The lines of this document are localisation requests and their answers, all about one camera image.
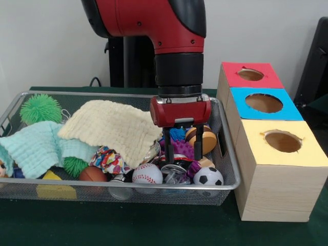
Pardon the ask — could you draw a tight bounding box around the multicoloured patterned fabric ball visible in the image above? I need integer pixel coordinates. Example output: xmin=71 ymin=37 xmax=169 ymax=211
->
xmin=90 ymin=146 xmax=133 ymax=175

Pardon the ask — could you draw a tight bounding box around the small doll figure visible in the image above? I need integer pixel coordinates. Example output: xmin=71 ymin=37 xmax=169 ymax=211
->
xmin=0 ymin=159 xmax=13 ymax=178

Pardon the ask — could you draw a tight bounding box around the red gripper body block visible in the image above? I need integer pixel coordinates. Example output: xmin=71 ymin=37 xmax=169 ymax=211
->
xmin=150 ymin=96 xmax=212 ymax=128

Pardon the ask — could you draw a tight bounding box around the black upright panel stand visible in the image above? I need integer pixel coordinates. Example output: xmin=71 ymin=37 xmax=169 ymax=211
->
xmin=295 ymin=17 xmax=328 ymax=116

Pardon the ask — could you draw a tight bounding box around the blue spiky ball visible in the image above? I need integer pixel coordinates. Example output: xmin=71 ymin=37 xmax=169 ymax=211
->
xmin=170 ymin=127 xmax=187 ymax=142

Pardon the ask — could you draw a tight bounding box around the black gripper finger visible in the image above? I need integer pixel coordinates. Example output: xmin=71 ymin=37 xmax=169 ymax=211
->
xmin=193 ymin=123 xmax=203 ymax=160
xmin=163 ymin=127 xmax=173 ymax=165

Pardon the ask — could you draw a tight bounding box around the brown rubber ball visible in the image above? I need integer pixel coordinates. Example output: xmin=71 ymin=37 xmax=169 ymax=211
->
xmin=79 ymin=166 xmax=109 ymax=183

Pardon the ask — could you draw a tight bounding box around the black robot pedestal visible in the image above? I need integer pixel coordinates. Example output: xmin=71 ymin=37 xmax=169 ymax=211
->
xmin=105 ymin=36 xmax=157 ymax=89

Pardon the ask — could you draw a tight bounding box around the shallow clear mesh bin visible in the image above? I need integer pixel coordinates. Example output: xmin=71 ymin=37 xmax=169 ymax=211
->
xmin=0 ymin=91 xmax=241 ymax=207

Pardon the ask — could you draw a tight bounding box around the purple spiky ball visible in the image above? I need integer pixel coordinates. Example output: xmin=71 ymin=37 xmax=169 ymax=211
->
xmin=159 ymin=138 xmax=200 ymax=177

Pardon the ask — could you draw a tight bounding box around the green spiky rubber ball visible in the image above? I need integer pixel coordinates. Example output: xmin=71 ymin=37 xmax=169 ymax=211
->
xmin=19 ymin=93 xmax=63 ymax=125

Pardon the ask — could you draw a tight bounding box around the dark green table cloth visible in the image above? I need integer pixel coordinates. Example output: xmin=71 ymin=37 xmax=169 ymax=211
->
xmin=0 ymin=86 xmax=328 ymax=246

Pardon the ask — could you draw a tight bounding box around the mint green waffle cloth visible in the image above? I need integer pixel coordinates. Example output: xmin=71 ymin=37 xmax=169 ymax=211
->
xmin=0 ymin=120 xmax=98 ymax=179

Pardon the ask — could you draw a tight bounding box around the small green spiky ball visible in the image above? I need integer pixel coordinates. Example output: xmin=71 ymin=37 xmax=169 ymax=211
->
xmin=63 ymin=156 xmax=89 ymax=178

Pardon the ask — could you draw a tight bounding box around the brown wooden yo-yo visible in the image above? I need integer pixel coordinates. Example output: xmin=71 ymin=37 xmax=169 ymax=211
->
xmin=184 ymin=125 xmax=218 ymax=156

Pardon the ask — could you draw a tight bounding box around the wooden box with three holes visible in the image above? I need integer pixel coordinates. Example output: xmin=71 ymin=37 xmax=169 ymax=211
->
xmin=216 ymin=61 xmax=328 ymax=222

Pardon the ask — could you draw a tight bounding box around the small soccer ball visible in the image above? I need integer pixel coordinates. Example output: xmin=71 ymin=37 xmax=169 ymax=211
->
xmin=194 ymin=166 xmax=224 ymax=186

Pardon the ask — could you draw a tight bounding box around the small baseball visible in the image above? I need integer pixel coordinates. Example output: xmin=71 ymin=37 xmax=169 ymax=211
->
xmin=132 ymin=163 xmax=163 ymax=186

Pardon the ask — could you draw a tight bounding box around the yellow toy block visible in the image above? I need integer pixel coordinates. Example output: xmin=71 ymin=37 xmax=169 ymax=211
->
xmin=36 ymin=170 xmax=77 ymax=200

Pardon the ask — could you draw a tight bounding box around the cream yellow waffle cloth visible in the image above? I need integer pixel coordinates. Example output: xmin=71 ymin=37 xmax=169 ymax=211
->
xmin=57 ymin=100 xmax=163 ymax=170

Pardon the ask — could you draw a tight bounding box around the silver red drink can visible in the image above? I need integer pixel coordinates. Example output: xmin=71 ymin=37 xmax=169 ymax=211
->
xmin=160 ymin=162 xmax=189 ymax=176

